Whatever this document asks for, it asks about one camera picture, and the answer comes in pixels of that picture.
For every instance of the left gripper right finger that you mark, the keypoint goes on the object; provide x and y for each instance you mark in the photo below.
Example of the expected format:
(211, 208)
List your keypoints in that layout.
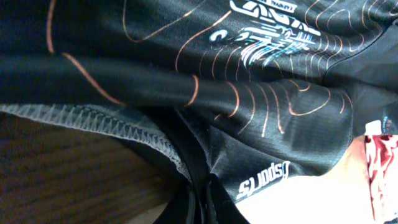
(220, 208)

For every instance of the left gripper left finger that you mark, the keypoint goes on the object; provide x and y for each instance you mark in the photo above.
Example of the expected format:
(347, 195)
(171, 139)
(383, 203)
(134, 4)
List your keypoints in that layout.
(183, 208)

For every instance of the black orange patterned jersey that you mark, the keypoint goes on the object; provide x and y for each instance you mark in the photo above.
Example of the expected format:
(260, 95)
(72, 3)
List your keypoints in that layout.
(252, 91)

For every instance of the red t-shirt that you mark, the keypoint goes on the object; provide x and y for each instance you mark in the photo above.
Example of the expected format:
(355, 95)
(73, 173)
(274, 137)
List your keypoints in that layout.
(360, 188)

